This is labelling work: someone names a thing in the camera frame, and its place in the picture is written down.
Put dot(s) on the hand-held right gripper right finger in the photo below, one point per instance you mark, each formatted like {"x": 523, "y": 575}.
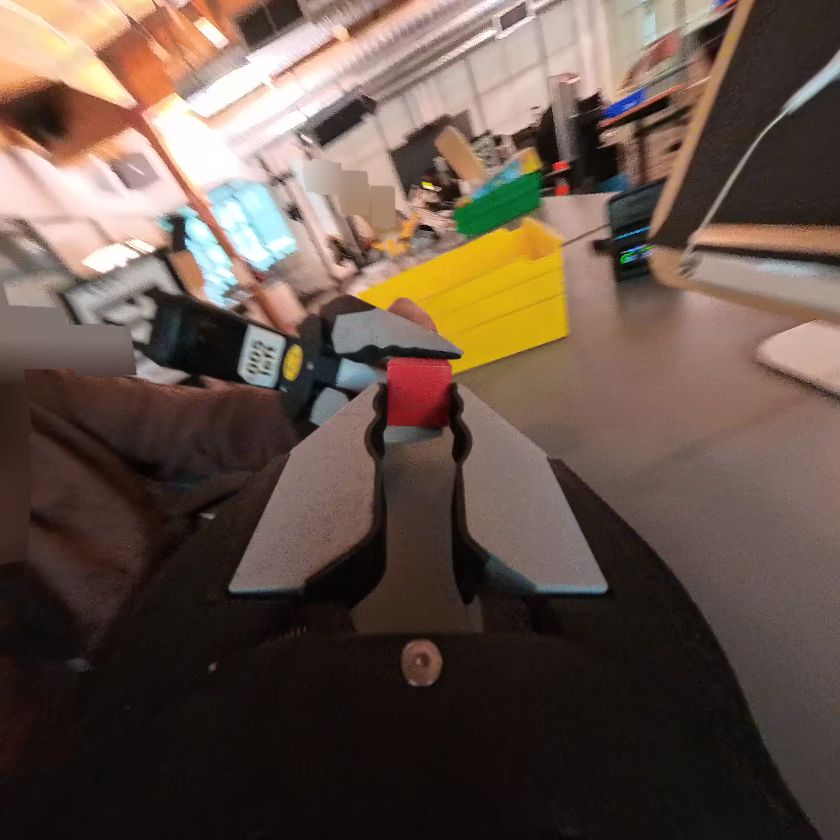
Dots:
{"x": 525, "y": 518}

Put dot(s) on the colourful printed box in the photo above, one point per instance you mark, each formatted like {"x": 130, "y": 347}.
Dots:
{"x": 508, "y": 174}

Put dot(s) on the black partition board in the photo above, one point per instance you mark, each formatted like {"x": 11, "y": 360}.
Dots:
{"x": 417, "y": 157}

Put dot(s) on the bright window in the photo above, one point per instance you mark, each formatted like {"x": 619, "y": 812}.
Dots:
{"x": 256, "y": 226}

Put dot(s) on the person's left hand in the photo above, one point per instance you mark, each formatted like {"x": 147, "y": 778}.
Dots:
{"x": 413, "y": 313}

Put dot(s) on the yellow plastic bin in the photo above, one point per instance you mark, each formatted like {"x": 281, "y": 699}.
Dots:
{"x": 512, "y": 302}
{"x": 485, "y": 262}
{"x": 518, "y": 338}

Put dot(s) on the black wall panel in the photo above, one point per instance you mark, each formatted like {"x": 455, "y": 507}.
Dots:
{"x": 134, "y": 172}

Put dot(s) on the red cone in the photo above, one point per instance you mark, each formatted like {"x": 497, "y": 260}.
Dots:
{"x": 562, "y": 178}

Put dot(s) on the black hanging screen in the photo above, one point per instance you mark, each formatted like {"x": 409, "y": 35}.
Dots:
{"x": 341, "y": 121}

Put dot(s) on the white flat object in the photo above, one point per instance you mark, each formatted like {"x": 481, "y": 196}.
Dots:
{"x": 804, "y": 354}

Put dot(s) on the green plastic bin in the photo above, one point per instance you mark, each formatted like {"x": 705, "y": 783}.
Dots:
{"x": 499, "y": 207}

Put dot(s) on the red cube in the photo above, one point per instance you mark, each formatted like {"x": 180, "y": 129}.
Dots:
{"x": 418, "y": 394}

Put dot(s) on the brown wooden column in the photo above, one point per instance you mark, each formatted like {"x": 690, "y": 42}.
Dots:
{"x": 197, "y": 197}

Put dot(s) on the wooden-edged black board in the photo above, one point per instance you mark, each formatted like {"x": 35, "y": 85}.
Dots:
{"x": 774, "y": 131}

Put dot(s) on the black white marker sign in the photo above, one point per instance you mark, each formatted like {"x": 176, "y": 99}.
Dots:
{"x": 105, "y": 295}

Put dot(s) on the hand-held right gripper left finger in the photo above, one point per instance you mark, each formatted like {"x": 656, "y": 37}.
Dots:
{"x": 315, "y": 512}

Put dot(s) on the cardboard paddle with marker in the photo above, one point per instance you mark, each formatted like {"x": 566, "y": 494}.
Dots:
{"x": 459, "y": 154}

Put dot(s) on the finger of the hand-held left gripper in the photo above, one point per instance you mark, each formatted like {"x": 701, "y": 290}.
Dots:
{"x": 387, "y": 331}
{"x": 354, "y": 377}

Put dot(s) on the black smartphone with display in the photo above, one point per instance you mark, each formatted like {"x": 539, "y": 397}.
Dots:
{"x": 633, "y": 229}

